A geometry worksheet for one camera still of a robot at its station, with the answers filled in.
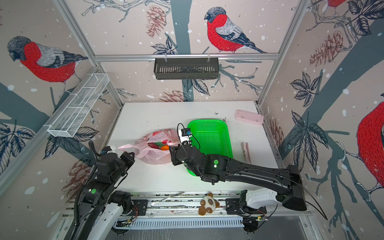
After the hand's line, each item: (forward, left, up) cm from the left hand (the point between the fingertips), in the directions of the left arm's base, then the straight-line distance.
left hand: (134, 152), depth 74 cm
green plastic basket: (+21, -43, -19) cm, 51 cm away
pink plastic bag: (+12, -11, -5) cm, 17 cm away
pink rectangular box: (+37, -72, -16) cm, 82 cm away
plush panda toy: (-21, -37, -16) cm, 46 cm away
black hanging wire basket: (+61, -25, +10) cm, 67 cm away
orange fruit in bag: (+9, -13, -12) cm, 20 cm away
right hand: (-3, -19, +9) cm, 21 cm away
